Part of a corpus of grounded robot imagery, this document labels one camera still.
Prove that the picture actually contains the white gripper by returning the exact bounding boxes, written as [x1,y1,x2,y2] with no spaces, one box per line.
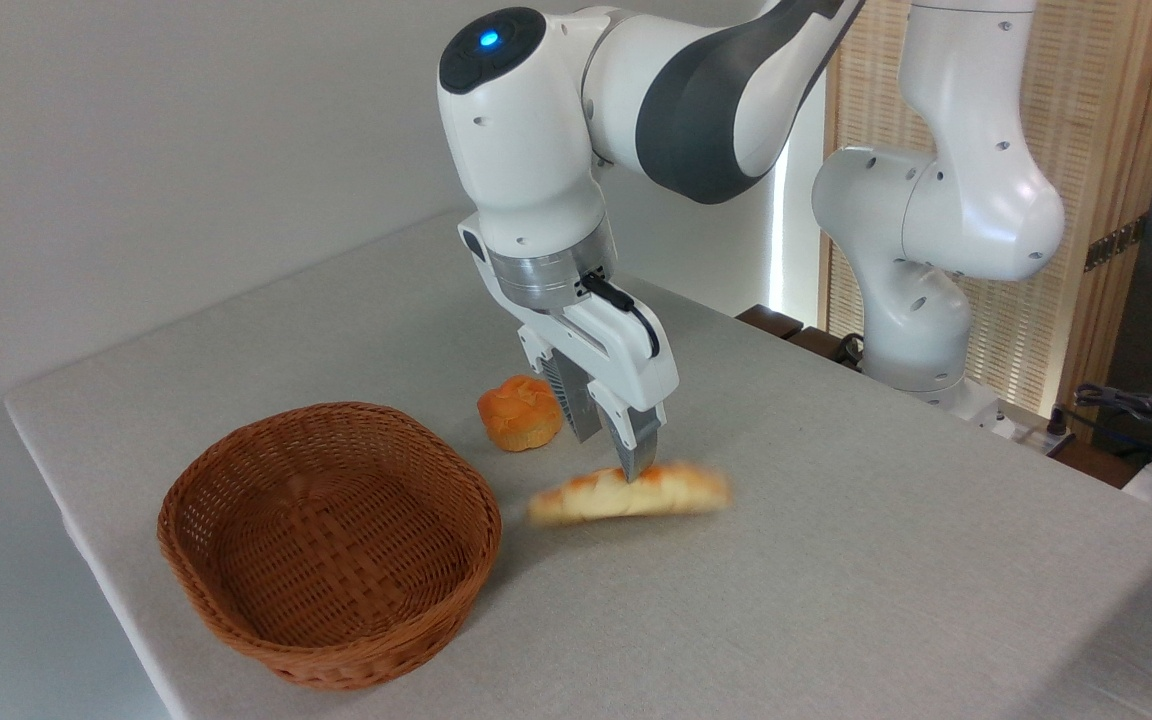
[515,293,682,484]

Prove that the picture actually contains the long braided bread loaf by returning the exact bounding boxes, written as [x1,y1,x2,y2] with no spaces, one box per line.
[526,461,735,529]

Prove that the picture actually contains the round orange bread bun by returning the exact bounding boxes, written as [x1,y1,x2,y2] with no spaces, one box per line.
[477,375,566,453]

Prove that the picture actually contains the dark brown wooden block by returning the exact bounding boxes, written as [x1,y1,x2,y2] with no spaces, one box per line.
[735,304,805,341]
[786,325,869,373]

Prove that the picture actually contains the brown wicker basket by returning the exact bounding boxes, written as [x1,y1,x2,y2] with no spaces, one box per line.
[157,402,503,692]

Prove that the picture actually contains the dark metal screen hinge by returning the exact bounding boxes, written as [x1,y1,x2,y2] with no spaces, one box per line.
[1083,214,1150,273]

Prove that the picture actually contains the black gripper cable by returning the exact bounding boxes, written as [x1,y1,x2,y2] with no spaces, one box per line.
[581,272,661,360]

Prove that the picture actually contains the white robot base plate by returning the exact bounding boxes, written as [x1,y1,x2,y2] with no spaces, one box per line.
[911,377,1019,441]

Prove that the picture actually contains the black cable bundle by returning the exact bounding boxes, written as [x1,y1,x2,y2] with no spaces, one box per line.
[1048,382,1152,473]

